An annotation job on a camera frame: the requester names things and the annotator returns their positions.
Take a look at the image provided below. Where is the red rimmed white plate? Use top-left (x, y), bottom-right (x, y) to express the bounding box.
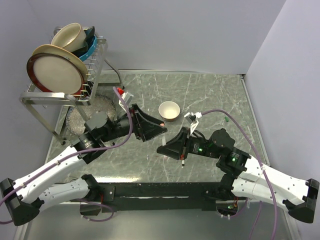
top-left (26, 53), bottom-right (84, 95)

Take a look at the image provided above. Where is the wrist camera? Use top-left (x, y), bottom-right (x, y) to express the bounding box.
top-left (117, 87), bottom-right (134, 109)
top-left (184, 112), bottom-right (202, 135)

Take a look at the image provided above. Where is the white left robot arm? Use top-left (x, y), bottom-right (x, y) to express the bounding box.
top-left (0, 104), bottom-right (167, 226)

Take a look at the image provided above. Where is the small cream bowl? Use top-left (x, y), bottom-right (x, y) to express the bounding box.
top-left (158, 101), bottom-right (181, 122)

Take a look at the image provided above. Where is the speckled grey plate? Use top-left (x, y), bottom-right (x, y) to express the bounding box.
top-left (65, 94), bottom-right (116, 135)

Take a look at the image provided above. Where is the aluminium rail frame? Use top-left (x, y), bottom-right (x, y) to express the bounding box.
top-left (12, 73), bottom-right (301, 240)

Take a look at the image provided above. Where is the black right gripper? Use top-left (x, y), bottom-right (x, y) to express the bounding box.
top-left (156, 126), bottom-right (221, 160)

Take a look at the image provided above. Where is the blue dish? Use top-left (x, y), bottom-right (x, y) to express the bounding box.
top-left (73, 35), bottom-right (98, 62)

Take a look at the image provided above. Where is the beige plate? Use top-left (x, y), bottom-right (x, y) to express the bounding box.
top-left (32, 44), bottom-right (88, 81)

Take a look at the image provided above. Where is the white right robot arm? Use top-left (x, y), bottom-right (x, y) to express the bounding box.
top-left (156, 127), bottom-right (320, 224)

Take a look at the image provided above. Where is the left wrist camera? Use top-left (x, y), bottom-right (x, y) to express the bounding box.
top-left (117, 87), bottom-right (134, 109)

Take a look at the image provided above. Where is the metal dish rack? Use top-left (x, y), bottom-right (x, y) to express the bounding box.
top-left (19, 32), bottom-right (124, 145)

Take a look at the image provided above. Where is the black base bar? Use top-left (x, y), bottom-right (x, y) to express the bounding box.
top-left (69, 181), bottom-right (248, 213)

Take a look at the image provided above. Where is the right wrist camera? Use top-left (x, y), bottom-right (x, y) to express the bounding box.
top-left (184, 112), bottom-right (202, 135)

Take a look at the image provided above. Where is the white pen pink end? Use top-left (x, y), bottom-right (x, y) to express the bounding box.
top-left (161, 135), bottom-right (168, 160)

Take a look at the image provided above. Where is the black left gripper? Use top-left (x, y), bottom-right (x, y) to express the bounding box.
top-left (100, 103), bottom-right (168, 143)

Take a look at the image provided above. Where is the black dish in rack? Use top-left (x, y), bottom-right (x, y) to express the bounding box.
top-left (73, 26), bottom-right (95, 56)

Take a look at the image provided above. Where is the large beige bowl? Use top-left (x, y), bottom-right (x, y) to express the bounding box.
top-left (51, 23), bottom-right (87, 52)

